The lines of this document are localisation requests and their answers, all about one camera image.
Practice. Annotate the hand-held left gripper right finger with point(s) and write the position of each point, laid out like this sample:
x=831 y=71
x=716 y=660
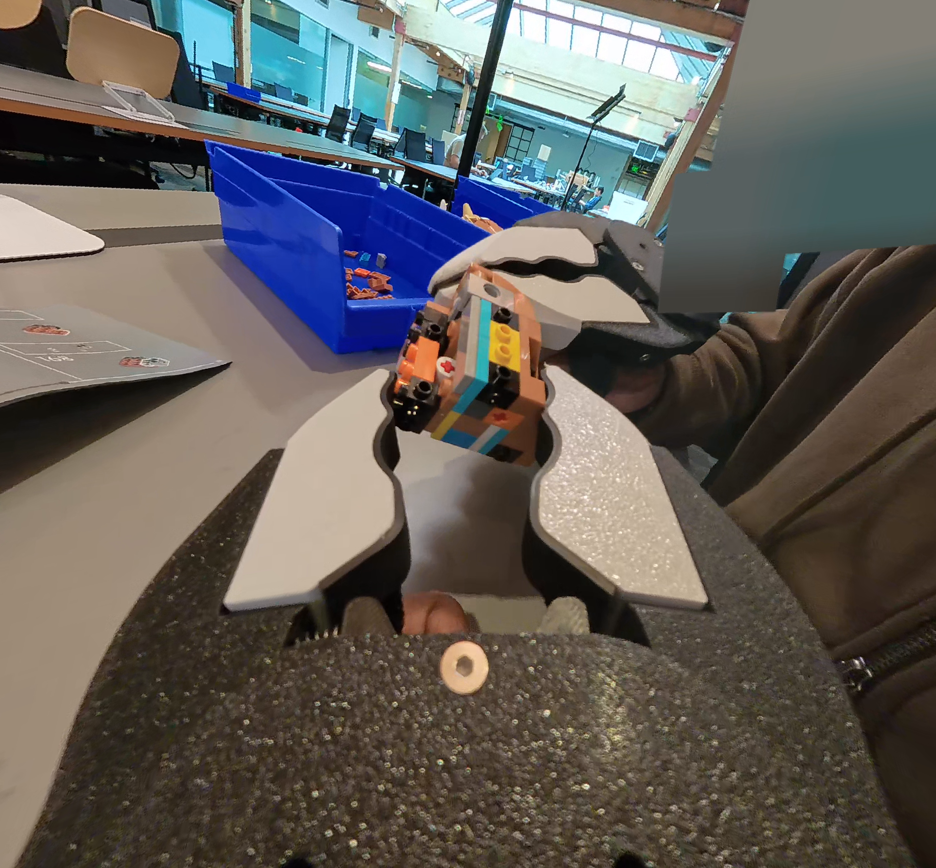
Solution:
x=614 y=502

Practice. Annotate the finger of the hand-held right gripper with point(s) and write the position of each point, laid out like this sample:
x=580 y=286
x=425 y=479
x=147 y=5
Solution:
x=585 y=305
x=526 y=246

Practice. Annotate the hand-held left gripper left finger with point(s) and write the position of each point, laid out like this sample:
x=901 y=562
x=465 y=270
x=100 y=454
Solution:
x=314 y=502

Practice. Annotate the multicolour brick toy model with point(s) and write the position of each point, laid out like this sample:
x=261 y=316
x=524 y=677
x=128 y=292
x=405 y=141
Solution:
x=475 y=378

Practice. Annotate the grey desk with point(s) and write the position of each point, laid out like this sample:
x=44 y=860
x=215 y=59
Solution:
x=146 y=458

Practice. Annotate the long dark desk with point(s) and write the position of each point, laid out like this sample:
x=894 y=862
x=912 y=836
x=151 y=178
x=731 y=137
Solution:
x=183 y=122

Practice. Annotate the person's right hand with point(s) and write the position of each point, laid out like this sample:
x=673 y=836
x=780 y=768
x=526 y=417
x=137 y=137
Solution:
x=636 y=389

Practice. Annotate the person's left hand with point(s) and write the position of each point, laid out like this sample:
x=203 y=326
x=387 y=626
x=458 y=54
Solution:
x=433 y=612

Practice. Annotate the blue plastic bin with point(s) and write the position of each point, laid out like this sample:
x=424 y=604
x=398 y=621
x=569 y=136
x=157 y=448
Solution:
x=278 y=239
x=501 y=202

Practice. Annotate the tan brick pieces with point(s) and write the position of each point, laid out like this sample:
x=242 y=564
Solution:
x=479 y=218

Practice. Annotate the black music stand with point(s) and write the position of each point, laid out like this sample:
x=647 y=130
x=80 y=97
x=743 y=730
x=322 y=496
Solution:
x=596 y=129

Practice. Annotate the pile of small brown bricks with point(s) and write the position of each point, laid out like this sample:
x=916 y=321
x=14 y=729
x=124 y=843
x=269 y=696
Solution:
x=369 y=283

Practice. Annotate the black pole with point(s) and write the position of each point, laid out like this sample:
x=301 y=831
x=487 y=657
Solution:
x=493 y=56

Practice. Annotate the black office chair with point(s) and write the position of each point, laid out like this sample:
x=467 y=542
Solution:
x=338 y=123

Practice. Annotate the brown jacket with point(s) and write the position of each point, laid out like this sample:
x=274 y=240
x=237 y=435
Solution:
x=877 y=575

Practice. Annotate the grey instruction booklet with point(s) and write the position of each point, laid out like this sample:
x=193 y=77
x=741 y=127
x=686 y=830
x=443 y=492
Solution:
x=80 y=356

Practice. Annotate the white flat pad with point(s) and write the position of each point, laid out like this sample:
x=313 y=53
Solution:
x=36 y=231

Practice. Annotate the clear acrylic stand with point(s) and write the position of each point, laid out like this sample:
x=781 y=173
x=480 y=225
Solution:
x=139 y=101

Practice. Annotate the small rounded wooden panel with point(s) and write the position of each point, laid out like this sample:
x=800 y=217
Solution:
x=121 y=52

